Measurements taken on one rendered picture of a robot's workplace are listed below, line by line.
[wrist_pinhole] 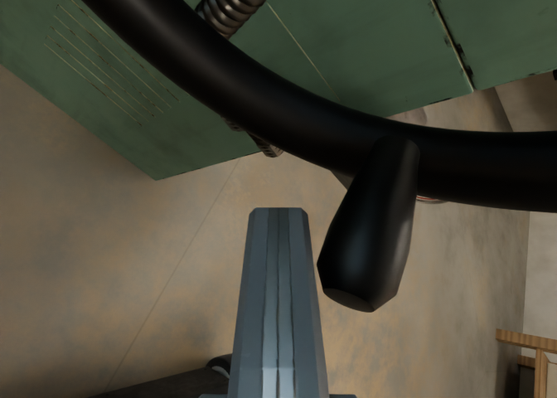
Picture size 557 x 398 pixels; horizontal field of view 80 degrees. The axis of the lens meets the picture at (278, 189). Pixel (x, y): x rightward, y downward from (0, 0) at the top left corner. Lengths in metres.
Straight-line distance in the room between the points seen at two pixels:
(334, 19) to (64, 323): 0.74
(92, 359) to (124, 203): 0.33
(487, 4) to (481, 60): 0.04
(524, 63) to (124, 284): 0.79
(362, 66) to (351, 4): 0.06
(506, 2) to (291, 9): 0.16
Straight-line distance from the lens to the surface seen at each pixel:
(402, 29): 0.32
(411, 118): 0.44
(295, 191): 1.14
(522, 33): 0.32
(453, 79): 0.34
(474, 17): 0.31
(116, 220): 0.84
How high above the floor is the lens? 0.80
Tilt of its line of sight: 48 degrees down
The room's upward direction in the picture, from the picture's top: 82 degrees clockwise
